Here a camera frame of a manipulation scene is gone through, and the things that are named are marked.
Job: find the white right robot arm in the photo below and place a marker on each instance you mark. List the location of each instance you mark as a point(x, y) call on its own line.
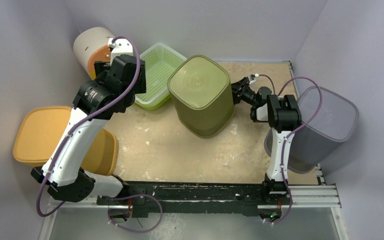
point(283, 117)

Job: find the grey slatted waste basket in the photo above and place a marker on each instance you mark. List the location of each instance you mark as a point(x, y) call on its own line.
point(332, 120)

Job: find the aluminium frame rail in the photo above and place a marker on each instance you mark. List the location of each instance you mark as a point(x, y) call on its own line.
point(324, 195)

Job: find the olive green waste basket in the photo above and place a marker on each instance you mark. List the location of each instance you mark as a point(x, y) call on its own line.
point(201, 93)

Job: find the light green mesh tray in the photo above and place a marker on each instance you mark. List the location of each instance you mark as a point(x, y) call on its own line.
point(161, 61)

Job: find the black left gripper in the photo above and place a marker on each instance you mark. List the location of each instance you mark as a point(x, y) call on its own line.
point(103, 69)

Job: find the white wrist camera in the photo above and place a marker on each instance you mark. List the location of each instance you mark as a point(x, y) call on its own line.
point(252, 78)
point(120, 47)

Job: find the yellow slatted waste basket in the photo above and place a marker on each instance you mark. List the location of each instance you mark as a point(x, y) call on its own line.
point(41, 130)

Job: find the white drawer cabinet coloured fronts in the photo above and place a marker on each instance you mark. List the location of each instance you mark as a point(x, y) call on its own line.
point(92, 46)

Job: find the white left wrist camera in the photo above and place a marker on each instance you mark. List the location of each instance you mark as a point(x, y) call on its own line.
point(120, 47)

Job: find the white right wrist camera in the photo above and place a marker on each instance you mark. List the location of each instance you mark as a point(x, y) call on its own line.
point(252, 78)

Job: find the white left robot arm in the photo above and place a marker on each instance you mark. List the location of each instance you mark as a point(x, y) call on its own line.
point(93, 106)

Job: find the green solid tray underneath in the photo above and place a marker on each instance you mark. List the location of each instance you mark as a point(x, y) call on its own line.
point(153, 105)

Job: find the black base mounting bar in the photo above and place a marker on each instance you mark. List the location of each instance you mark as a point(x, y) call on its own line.
point(250, 211)

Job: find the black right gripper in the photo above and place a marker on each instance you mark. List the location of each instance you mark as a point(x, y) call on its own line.
point(240, 91)

